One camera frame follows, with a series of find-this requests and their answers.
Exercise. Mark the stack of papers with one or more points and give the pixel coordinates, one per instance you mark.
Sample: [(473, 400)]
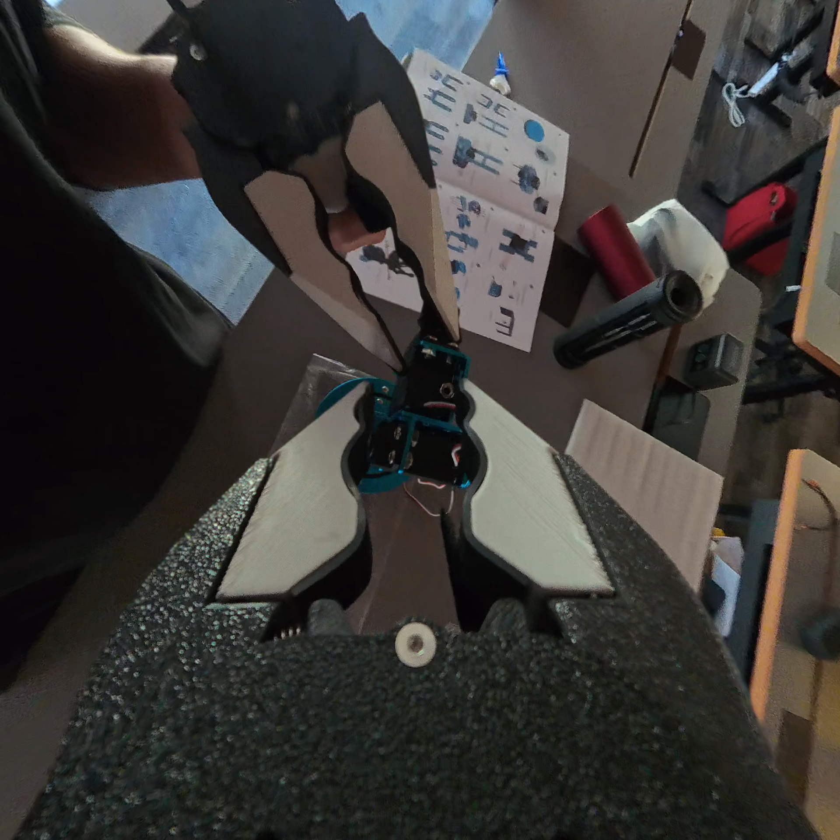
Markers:
[(725, 577)]

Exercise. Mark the white paper wad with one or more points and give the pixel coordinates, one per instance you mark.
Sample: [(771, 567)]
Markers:
[(682, 236)]

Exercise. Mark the office desk with wooden edge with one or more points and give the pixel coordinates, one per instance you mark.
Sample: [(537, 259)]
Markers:
[(800, 590), (590, 79), (823, 262)]

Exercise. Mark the red bag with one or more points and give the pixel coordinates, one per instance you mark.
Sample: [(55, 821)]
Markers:
[(761, 226)]

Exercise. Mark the white foam sheet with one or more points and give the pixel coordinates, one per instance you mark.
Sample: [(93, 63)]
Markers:
[(649, 485)]

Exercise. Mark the person's black shirt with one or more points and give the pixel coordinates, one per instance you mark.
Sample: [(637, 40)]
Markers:
[(65, 394)]

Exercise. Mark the black box with green display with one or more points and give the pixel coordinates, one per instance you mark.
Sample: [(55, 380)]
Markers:
[(715, 361)]

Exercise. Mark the red metal cylinder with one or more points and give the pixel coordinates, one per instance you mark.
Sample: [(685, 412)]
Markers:
[(607, 249)]

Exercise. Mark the person's left hand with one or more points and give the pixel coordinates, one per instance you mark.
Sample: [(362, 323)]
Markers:
[(348, 233)]

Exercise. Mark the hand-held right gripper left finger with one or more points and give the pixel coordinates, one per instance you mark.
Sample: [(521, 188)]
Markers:
[(295, 525)]

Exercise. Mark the printed instruction booklet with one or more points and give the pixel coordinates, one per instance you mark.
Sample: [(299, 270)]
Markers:
[(499, 197)]

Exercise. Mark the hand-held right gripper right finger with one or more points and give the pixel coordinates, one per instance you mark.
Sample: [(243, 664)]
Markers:
[(531, 518)]

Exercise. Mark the person's left forearm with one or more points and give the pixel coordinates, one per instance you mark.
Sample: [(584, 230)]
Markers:
[(118, 118)]

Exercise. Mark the clear plastic bag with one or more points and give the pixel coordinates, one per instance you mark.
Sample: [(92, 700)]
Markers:
[(308, 400)]

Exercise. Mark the black ribbed tube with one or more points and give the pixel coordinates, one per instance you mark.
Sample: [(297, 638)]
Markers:
[(617, 331)]

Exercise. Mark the blue toy robot arm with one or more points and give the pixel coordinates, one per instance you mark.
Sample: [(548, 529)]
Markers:
[(426, 387)]

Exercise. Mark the black flat device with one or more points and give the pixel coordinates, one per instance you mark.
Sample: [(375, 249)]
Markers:
[(679, 420)]

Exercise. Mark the grey desk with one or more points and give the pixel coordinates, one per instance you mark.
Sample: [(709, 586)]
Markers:
[(275, 341)]

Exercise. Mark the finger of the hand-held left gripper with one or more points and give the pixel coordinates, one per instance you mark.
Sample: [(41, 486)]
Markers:
[(295, 229), (400, 170)]

